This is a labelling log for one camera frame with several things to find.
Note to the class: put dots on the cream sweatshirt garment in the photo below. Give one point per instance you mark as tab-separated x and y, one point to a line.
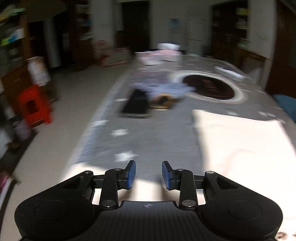
259	154

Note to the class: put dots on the blue covered sofa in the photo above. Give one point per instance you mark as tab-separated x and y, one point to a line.
287	103

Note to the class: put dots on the black smartphone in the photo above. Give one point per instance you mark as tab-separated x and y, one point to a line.
137	106

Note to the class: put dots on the floor fan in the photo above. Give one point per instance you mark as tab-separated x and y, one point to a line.
106	56

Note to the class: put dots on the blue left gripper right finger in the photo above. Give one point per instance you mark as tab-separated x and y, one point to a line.
172	177

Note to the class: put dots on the small pink tissue pack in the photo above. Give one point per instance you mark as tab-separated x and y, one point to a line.
146	58

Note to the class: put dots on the white paper bag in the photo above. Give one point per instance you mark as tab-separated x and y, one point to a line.
37	70

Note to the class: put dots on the water dispenser with blue bottle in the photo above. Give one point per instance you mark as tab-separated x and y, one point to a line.
175	31

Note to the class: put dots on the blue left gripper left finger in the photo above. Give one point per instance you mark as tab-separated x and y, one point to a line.
125	177

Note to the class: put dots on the pink tissue box large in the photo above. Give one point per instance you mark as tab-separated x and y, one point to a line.
169	52

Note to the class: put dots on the round black induction cooktop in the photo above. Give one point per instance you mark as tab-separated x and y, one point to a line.
209	86

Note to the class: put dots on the dark entrance door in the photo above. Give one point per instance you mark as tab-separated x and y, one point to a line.
136	25

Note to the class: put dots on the red plastic stool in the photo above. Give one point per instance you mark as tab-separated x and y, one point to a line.
34	106

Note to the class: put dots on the white refrigerator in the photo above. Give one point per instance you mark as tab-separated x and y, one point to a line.
194	35

